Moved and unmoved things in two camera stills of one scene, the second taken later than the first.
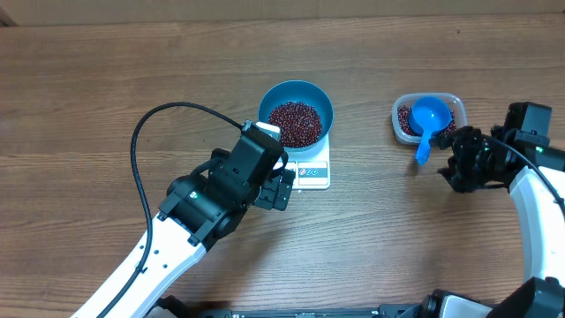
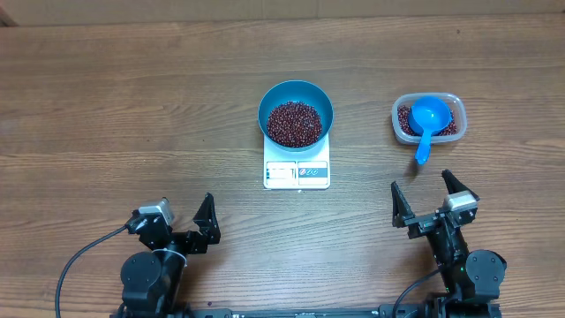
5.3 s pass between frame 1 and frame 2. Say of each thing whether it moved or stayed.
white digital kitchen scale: stayed
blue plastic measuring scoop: stayed
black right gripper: moved
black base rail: stayed
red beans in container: stayed
